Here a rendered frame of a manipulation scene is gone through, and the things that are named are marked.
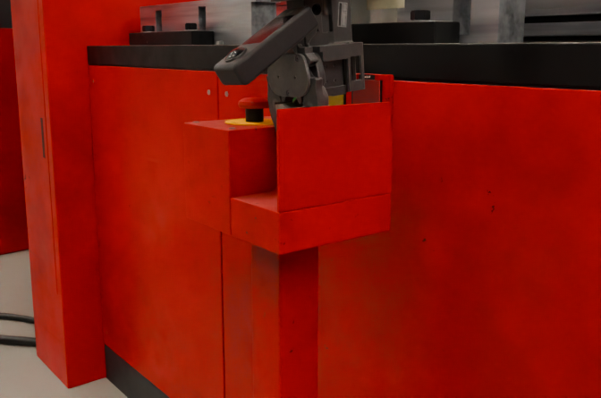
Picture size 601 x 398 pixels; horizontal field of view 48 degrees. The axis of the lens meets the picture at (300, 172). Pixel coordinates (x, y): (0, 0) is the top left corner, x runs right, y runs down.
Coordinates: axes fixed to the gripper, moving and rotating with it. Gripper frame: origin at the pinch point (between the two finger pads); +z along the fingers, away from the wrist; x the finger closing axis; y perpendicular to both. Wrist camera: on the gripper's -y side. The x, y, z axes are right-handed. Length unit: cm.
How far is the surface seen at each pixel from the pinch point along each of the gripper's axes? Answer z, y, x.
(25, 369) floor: 73, -6, 125
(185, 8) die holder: -20, 31, 79
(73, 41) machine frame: -14, 14, 107
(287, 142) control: -4.8, -5.0, -4.9
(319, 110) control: -7.4, -0.6, -4.9
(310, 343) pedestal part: 22.3, 1.3, 2.2
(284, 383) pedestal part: 25.8, -3.0, 2.2
